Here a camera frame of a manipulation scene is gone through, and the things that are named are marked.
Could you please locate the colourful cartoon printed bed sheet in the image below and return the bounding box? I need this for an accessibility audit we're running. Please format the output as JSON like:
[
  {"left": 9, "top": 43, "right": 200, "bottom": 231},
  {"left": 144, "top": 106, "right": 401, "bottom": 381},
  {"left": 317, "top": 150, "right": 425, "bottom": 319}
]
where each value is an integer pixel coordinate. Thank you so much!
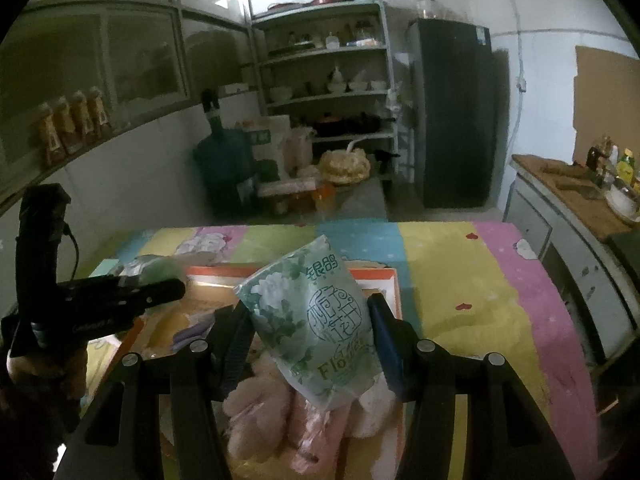
[{"left": 65, "top": 220, "right": 601, "bottom": 480}]

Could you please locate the white wall cable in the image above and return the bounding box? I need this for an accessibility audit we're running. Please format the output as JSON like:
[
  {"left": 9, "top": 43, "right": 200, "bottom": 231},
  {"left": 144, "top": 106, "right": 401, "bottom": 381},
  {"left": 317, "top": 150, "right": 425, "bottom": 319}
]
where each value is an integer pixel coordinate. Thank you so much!
[{"left": 502, "top": 0, "right": 526, "bottom": 161}]

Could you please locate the purple plush toy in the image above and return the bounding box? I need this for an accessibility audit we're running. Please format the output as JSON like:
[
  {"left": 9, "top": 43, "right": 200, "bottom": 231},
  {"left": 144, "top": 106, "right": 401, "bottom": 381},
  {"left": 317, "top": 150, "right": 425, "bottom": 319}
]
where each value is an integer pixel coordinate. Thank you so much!
[{"left": 172, "top": 325, "right": 211, "bottom": 346}]

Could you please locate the dark grey fridge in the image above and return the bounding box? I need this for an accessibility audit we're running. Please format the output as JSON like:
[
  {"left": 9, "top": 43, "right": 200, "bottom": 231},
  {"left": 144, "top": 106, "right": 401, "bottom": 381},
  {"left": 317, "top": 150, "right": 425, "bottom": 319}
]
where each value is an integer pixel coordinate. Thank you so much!
[{"left": 406, "top": 18, "right": 493, "bottom": 209}]

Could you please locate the glass sliding window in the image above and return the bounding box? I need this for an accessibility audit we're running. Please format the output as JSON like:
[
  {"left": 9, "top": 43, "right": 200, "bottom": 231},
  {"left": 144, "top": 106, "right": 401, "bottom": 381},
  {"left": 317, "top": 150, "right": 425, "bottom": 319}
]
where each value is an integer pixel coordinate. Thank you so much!
[{"left": 0, "top": 0, "right": 251, "bottom": 171}]

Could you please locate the cluster of condiment bottles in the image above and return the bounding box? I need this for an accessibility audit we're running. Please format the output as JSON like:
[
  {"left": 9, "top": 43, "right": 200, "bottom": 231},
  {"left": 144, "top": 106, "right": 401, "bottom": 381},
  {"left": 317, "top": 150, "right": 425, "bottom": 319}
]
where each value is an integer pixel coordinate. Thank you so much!
[{"left": 585, "top": 135, "right": 640, "bottom": 186}]

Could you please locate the orange white carton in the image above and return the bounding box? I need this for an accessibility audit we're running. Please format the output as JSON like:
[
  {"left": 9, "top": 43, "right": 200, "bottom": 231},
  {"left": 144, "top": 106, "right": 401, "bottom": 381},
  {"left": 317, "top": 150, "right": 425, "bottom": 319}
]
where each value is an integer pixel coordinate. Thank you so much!
[{"left": 260, "top": 180, "right": 336, "bottom": 216}]

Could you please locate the black water jug pump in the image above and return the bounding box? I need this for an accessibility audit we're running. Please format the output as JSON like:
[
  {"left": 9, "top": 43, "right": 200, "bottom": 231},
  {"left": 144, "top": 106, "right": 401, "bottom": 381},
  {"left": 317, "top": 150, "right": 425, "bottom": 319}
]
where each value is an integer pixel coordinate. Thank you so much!
[{"left": 200, "top": 89, "right": 223, "bottom": 133}]

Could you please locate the row of white ceramic dishes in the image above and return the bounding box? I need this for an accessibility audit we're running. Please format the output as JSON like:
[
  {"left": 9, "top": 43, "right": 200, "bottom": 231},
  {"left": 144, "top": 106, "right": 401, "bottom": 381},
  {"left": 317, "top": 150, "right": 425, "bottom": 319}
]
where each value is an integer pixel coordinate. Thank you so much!
[{"left": 270, "top": 72, "right": 388, "bottom": 103}]

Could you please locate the white metal shelf rack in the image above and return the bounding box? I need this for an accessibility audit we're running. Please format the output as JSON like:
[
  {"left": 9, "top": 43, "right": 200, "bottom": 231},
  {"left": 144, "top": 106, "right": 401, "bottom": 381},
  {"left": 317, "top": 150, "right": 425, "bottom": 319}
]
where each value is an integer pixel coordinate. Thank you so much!
[{"left": 250, "top": 0, "right": 401, "bottom": 181}]

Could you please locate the white plush toy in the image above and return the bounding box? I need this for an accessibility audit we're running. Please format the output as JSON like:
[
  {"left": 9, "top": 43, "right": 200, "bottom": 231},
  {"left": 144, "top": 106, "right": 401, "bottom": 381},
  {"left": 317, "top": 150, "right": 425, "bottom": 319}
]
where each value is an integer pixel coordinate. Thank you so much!
[{"left": 350, "top": 375, "right": 401, "bottom": 441}]

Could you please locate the white sack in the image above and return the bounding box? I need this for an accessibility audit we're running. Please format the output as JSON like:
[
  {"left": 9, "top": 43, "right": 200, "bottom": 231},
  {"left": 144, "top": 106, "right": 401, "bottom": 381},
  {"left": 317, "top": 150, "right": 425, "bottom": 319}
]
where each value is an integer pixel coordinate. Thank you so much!
[{"left": 250, "top": 115, "right": 293, "bottom": 181}]

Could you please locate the black wok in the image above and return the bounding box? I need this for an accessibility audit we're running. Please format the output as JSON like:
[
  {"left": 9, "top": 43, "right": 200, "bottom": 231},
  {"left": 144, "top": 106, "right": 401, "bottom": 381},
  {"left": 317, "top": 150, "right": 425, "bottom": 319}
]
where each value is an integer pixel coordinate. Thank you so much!
[{"left": 312, "top": 115, "right": 381, "bottom": 136}]

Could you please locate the shallow cardboard box orange rim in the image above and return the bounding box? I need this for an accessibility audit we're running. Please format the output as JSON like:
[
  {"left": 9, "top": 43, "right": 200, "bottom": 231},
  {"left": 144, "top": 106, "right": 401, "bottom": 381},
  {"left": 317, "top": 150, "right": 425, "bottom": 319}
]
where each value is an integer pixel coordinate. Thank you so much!
[{"left": 82, "top": 265, "right": 406, "bottom": 480}]

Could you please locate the mint green soft pouch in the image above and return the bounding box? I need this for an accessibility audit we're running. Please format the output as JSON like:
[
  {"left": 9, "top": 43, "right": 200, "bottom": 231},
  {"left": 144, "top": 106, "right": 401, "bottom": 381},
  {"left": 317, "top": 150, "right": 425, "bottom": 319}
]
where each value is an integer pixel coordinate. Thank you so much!
[{"left": 132, "top": 255, "right": 178, "bottom": 283}]

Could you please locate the white bowl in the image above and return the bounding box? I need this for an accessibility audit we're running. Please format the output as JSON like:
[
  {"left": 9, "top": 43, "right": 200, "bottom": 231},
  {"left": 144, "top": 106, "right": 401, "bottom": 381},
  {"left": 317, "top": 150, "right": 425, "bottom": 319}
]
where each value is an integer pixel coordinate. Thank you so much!
[{"left": 606, "top": 185, "right": 640, "bottom": 218}]

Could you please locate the blue water jug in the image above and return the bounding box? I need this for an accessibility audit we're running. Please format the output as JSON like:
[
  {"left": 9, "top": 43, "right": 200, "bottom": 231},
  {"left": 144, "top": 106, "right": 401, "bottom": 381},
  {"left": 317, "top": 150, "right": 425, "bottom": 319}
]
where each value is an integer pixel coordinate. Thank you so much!
[{"left": 194, "top": 127, "right": 261, "bottom": 221}]

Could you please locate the pale yellow lumpy pile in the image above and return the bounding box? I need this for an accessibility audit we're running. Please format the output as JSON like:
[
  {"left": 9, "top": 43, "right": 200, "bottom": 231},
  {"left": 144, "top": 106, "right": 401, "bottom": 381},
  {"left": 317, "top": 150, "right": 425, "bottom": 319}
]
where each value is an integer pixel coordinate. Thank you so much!
[{"left": 319, "top": 149, "right": 372, "bottom": 185}]

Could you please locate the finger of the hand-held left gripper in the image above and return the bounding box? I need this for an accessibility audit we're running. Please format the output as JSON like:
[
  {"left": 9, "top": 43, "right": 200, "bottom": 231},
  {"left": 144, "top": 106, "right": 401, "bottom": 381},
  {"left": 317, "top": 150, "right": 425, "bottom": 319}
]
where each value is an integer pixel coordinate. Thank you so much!
[{"left": 120, "top": 277, "right": 187, "bottom": 311}]

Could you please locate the cardboard sheet on wall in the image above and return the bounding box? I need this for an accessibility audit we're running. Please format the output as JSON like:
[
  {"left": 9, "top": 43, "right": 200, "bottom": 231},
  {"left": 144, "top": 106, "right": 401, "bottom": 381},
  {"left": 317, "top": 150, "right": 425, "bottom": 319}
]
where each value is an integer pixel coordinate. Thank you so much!
[{"left": 574, "top": 45, "right": 640, "bottom": 166}]

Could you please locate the person's left hand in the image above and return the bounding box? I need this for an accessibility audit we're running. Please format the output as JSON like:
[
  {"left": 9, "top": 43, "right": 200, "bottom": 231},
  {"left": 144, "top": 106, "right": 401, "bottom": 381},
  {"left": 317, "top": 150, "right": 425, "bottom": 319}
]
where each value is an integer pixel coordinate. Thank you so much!
[{"left": 5, "top": 342, "right": 90, "bottom": 411}]

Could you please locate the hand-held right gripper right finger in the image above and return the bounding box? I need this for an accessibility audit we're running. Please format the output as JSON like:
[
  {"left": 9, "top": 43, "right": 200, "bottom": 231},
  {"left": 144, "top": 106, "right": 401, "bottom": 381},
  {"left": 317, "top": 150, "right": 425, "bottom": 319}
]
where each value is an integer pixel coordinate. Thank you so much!
[{"left": 367, "top": 294, "right": 576, "bottom": 480}]

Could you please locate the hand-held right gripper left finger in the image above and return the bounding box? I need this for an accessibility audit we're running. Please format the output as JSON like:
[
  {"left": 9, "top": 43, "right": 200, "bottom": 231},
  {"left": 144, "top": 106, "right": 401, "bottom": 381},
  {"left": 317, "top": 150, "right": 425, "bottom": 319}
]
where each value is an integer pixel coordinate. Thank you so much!
[{"left": 52, "top": 302, "right": 256, "bottom": 480}]

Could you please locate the black cable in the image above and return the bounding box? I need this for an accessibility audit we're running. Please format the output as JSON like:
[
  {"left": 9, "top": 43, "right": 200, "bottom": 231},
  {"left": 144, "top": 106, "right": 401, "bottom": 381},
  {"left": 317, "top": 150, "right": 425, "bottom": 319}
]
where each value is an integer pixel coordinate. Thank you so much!
[{"left": 62, "top": 225, "right": 81, "bottom": 281}]

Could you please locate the wooden top kitchen counter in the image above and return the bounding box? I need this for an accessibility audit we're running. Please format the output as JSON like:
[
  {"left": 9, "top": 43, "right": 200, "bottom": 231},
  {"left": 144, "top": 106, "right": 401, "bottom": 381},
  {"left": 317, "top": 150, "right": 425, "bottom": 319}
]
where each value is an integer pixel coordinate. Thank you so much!
[{"left": 502, "top": 154, "right": 640, "bottom": 376}]

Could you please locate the beige pink plush bunny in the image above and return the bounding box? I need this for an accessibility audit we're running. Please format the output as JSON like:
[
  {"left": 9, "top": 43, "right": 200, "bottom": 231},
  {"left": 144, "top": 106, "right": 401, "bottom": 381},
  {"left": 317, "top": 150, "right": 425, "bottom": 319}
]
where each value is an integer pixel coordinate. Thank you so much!
[{"left": 222, "top": 360, "right": 301, "bottom": 461}]

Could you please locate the green floral tissue pack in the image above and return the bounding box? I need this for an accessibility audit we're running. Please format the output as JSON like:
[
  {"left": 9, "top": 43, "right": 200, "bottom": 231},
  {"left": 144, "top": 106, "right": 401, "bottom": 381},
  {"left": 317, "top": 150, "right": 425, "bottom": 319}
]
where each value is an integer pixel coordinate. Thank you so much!
[{"left": 235, "top": 235, "right": 382, "bottom": 411}]

